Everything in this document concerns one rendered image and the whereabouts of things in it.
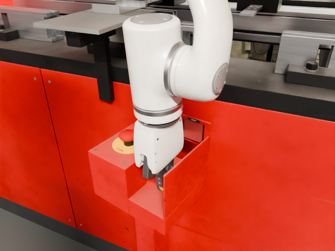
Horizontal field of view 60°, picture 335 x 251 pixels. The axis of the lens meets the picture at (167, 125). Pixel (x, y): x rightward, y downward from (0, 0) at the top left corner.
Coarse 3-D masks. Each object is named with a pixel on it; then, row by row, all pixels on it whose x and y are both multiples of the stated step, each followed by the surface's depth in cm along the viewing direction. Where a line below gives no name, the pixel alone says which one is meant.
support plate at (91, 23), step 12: (84, 12) 77; (132, 12) 77; (144, 12) 77; (36, 24) 65; (48, 24) 64; (60, 24) 64; (72, 24) 64; (84, 24) 64; (96, 24) 64; (108, 24) 64; (120, 24) 66
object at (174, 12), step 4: (140, 8) 84; (144, 8) 83; (148, 8) 83; (152, 8) 83; (156, 12) 80; (160, 12) 80; (164, 12) 79; (168, 12) 79; (172, 12) 78; (176, 12) 80; (176, 16) 81
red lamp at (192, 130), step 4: (184, 120) 61; (188, 120) 61; (184, 124) 62; (188, 124) 61; (192, 124) 60; (196, 124) 60; (200, 124) 59; (184, 128) 62; (188, 128) 62; (192, 128) 61; (196, 128) 60; (200, 128) 60; (184, 132) 63; (188, 132) 62; (192, 132) 61; (196, 132) 61; (200, 132) 60; (184, 136) 63; (188, 136) 63; (192, 136) 62; (196, 136) 61; (200, 136) 61; (196, 140) 62; (200, 140) 61
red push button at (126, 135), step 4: (120, 132) 61; (124, 132) 61; (128, 132) 61; (132, 132) 61; (120, 136) 60; (124, 136) 60; (128, 136) 60; (132, 136) 60; (124, 140) 60; (128, 140) 60; (132, 140) 60; (124, 144) 62; (128, 144) 61; (132, 144) 62
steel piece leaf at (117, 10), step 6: (96, 6) 76; (102, 6) 75; (108, 6) 75; (114, 6) 74; (120, 6) 85; (126, 6) 85; (102, 12) 76; (108, 12) 76; (114, 12) 75; (120, 12) 76
